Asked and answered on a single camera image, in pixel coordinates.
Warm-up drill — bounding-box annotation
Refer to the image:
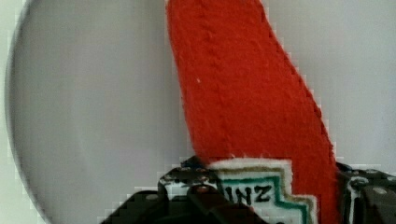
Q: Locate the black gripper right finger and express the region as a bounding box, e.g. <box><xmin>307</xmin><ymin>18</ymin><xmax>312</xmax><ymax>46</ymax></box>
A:
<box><xmin>336</xmin><ymin>162</ymin><xmax>396</xmax><ymax>224</ymax></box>

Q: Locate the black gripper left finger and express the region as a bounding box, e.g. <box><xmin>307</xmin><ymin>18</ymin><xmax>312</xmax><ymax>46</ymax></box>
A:
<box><xmin>101</xmin><ymin>156</ymin><xmax>268</xmax><ymax>224</ymax></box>

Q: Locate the red plush ketchup bottle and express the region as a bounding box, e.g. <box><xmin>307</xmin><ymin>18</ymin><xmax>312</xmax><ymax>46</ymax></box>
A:
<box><xmin>166</xmin><ymin>0</ymin><xmax>341</xmax><ymax>224</ymax></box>

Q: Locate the grey round plate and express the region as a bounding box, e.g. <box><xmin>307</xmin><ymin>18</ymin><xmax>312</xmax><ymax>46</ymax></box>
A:
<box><xmin>4</xmin><ymin>0</ymin><xmax>395</xmax><ymax>224</ymax></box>

